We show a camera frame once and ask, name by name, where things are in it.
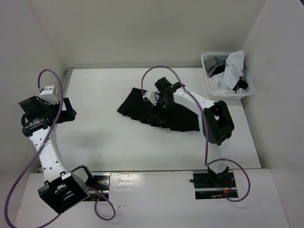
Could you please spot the black pleated skirt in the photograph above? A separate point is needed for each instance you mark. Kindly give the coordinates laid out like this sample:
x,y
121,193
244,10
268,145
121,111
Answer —
x,y
175,117

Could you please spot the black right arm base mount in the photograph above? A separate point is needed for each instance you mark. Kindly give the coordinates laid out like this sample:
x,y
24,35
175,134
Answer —
x,y
206,189

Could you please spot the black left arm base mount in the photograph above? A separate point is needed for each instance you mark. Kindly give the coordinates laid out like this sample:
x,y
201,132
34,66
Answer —
x,y
101,183

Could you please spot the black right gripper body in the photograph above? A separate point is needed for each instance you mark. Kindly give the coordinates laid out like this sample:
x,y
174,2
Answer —
x,y
163,103

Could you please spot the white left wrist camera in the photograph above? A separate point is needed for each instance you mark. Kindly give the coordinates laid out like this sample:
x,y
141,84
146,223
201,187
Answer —
x,y
49,94

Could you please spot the aluminium table edge rail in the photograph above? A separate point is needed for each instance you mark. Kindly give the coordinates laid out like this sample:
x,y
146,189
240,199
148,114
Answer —
x,y
127,171

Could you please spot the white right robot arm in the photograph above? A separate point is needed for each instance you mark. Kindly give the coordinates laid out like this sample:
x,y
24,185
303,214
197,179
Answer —
x,y
215,121

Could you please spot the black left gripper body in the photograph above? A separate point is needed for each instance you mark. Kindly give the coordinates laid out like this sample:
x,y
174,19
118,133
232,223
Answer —
x,y
66,115

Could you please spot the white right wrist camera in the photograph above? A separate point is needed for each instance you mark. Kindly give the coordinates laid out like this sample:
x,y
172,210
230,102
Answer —
x,y
151,96

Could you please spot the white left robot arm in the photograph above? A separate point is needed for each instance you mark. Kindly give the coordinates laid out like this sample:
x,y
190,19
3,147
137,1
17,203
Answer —
x,y
62,189

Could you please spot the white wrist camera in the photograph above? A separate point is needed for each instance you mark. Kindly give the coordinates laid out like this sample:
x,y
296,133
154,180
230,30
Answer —
x,y
151,96
49,94

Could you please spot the dark garment in basket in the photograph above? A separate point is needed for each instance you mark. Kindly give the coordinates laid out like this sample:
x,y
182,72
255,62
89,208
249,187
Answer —
x,y
242,83

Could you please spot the white skirt in basket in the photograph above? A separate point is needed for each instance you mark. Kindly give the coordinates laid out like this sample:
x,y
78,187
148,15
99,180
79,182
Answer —
x,y
227,73

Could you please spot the white plastic basket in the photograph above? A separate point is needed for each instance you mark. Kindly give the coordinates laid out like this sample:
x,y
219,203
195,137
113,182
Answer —
x,y
221,94

